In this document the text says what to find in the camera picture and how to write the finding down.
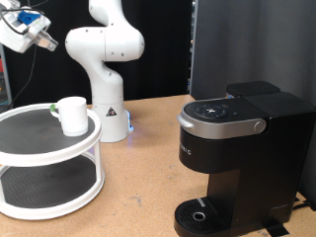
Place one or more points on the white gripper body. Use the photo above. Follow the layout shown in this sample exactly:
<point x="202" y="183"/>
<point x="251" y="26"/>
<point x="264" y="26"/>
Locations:
<point x="16" y="42"/>

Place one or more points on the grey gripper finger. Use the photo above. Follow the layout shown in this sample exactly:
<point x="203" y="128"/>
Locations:
<point x="49" y="42"/>
<point x="40" y="35"/>

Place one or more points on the white mug with green tape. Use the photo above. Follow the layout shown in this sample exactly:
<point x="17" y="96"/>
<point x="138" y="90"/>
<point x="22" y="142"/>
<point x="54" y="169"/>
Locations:
<point x="74" y="115"/>

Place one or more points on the black Keurig coffee machine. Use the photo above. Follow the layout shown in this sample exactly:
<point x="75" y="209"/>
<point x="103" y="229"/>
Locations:
<point x="263" y="158"/>

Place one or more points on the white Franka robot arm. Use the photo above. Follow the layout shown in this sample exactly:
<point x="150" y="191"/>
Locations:
<point x="105" y="82"/>

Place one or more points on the white two-tier turntable shelf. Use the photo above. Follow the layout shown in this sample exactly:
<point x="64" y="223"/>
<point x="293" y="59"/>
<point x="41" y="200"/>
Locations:
<point x="39" y="131"/>

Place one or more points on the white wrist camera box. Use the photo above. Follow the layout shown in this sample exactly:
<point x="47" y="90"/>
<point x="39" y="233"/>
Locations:
<point x="28" y="18"/>

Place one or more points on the grey metal frame post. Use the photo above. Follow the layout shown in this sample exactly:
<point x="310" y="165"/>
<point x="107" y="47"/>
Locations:
<point x="192" y="49"/>

